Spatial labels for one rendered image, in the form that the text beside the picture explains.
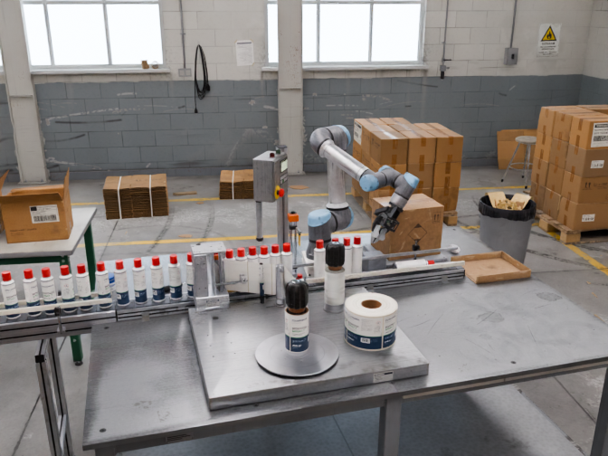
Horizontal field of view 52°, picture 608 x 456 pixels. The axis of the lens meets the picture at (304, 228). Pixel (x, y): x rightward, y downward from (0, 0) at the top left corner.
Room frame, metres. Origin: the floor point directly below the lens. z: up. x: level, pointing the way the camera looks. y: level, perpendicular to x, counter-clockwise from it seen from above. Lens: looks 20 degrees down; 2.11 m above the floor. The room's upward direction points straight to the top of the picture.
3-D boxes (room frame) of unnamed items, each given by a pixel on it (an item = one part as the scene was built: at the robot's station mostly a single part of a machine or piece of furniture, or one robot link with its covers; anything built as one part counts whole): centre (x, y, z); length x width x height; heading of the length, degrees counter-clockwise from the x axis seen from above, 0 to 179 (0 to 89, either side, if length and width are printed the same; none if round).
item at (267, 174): (2.70, 0.15, 1.38); 0.17 x 0.10 x 0.19; 161
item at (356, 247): (2.72, -0.25, 0.98); 0.05 x 0.05 x 0.20
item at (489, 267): (2.91, -0.94, 0.85); 0.30 x 0.26 x 0.04; 106
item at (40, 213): (3.59, 1.60, 0.97); 0.51 x 0.39 x 0.37; 13
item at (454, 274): (2.65, 0.02, 0.85); 1.65 x 0.11 x 0.05; 106
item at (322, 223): (2.98, -0.08, 1.05); 0.13 x 0.12 x 0.14; 134
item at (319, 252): (2.67, -0.07, 0.98); 0.05 x 0.05 x 0.20
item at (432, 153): (6.42, -1.04, 0.45); 1.20 x 0.84 x 0.89; 9
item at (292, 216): (2.69, 0.04, 1.05); 0.10 x 0.04 x 0.33; 16
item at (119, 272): (2.43, 0.78, 0.98); 0.05 x 0.05 x 0.20
